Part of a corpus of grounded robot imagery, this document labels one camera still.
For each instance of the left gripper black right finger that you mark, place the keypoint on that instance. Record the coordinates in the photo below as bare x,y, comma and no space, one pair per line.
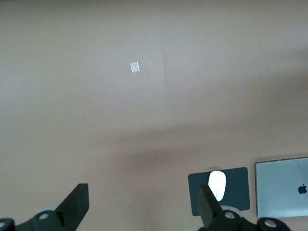
216,219

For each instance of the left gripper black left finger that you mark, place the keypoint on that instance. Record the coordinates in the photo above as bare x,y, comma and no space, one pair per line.
69,211

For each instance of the black mouse pad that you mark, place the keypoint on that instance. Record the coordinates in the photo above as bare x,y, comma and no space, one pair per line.
235,187

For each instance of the white computer mouse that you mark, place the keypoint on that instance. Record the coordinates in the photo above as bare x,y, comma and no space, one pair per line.
217,180

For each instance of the silver closed laptop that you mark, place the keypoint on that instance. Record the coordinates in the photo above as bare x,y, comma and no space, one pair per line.
276,187

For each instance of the small clear tape patch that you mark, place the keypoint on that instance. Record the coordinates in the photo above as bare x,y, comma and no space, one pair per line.
135,67

